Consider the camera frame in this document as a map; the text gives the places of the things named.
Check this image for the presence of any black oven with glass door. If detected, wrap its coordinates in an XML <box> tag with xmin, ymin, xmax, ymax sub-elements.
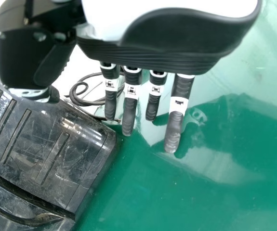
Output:
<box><xmin>0</xmin><ymin>46</ymin><xmax>119</xmax><ymax>231</ymax></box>

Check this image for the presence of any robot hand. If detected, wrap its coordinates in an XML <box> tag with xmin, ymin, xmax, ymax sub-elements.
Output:
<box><xmin>0</xmin><ymin>0</ymin><xmax>263</xmax><ymax>154</ymax></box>

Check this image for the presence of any black power cable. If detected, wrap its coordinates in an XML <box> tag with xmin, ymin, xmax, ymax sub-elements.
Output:
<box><xmin>64</xmin><ymin>71</ymin><xmax>122</xmax><ymax>122</ymax></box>

